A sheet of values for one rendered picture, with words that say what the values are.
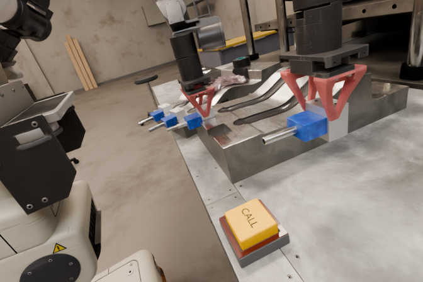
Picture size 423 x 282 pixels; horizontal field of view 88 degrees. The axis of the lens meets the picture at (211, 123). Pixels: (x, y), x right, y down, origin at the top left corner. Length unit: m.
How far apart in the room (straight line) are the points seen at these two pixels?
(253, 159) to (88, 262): 0.43
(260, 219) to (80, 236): 0.39
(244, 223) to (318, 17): 0.29
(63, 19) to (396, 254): 10.87
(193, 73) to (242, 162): 0.24
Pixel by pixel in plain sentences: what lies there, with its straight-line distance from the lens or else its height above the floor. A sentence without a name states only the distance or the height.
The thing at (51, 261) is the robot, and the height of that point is 0.76.
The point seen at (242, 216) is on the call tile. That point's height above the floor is 0.84.
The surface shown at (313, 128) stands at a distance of 0.35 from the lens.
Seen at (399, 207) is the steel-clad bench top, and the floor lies 0.80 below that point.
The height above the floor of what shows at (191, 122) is 0.90.
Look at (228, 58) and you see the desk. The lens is 3.48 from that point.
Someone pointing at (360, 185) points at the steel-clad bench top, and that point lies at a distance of 0.47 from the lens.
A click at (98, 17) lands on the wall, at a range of 10.84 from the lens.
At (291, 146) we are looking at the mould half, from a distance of 0.52.
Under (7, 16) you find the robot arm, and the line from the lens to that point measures 0.74.
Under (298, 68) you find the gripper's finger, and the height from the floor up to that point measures 1.03.
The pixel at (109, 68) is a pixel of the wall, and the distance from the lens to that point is 10.76.
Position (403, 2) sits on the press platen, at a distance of 1.08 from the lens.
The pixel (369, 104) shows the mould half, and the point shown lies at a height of 0.85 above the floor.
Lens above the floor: 1.11
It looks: 23 degrees down
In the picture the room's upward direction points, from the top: 15 degrees counter-clockwise
